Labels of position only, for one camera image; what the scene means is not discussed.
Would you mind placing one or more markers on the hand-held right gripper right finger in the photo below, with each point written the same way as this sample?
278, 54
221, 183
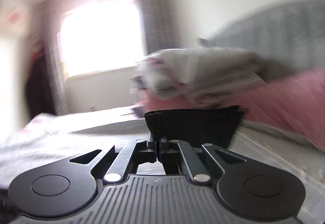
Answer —
162, 149

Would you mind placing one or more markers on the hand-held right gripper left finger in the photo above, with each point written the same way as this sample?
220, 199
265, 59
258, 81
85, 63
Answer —
152, 147

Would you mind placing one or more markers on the black pants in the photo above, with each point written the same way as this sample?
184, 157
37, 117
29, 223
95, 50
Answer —
198, 125

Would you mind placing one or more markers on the grey cloth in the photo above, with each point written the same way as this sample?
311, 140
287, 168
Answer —
138, 111

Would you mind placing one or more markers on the grey checked bedspread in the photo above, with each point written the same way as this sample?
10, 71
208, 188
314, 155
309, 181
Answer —
76, 137

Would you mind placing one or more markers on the folded beige quilt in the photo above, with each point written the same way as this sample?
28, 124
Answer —
203, 69

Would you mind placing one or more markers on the pink striped blanket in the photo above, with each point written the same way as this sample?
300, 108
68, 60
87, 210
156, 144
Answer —
228, 87

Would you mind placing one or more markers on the pink patterned bed sheet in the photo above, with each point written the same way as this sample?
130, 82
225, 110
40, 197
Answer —
43, 122

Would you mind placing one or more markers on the bright window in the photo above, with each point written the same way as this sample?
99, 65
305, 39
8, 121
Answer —
101, 36

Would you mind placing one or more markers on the dark hanging clothes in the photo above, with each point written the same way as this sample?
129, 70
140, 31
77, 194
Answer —
38, 87

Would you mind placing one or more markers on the grey patterned curtain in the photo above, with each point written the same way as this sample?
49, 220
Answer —
54, 61
155, 18

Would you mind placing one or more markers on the long pink pillow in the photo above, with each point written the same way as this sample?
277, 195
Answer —
284, 102

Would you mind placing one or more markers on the red patterned garment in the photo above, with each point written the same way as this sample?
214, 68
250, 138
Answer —
38, 48

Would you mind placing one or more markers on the grey quilted headboard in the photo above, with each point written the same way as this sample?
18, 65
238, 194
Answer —
274, 36

